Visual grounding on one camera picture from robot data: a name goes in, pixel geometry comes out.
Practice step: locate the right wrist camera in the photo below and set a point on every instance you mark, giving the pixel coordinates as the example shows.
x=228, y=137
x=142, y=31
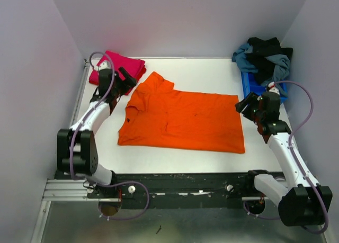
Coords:
x=271, y=87

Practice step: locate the folded red t-shirt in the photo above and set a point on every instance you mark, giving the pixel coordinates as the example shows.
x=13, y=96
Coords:
x=135, y=72

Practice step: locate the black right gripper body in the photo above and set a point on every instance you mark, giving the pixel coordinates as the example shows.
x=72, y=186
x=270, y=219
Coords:
x=259, y=115

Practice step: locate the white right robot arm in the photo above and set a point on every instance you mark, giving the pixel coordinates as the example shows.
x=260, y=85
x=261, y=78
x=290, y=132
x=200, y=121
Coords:
x=302, y=200

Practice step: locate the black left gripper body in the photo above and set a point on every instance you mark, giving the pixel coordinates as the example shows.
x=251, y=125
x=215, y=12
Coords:
x=118, y=89

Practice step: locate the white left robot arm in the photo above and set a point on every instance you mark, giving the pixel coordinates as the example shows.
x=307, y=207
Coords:
x=76, y=147

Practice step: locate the black crumpled t-shirt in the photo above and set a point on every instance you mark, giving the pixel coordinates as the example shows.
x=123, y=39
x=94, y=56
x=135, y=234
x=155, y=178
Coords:
x=272, y=61

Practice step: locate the grey-blue crumpled t-shirt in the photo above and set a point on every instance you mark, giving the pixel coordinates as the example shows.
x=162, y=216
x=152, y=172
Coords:
x=239, y=57

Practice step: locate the folded pink t-shirt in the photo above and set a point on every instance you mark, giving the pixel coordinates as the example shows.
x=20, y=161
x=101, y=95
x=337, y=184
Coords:
x=120, y=61

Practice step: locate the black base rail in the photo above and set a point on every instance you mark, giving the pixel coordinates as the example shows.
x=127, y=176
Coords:
x=139, y=200

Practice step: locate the aluminium frame rail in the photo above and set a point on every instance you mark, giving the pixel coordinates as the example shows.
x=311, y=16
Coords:
x=234, y=184

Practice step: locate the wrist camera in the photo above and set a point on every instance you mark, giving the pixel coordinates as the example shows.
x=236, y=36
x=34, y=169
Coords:
x=104, y=65
x=271, y=87

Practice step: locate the orange t-shirt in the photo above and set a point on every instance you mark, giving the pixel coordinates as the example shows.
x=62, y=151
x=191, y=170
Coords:
x=157, y=115

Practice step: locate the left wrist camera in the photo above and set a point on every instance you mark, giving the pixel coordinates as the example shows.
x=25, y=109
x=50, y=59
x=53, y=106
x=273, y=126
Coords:
x=104, y=65

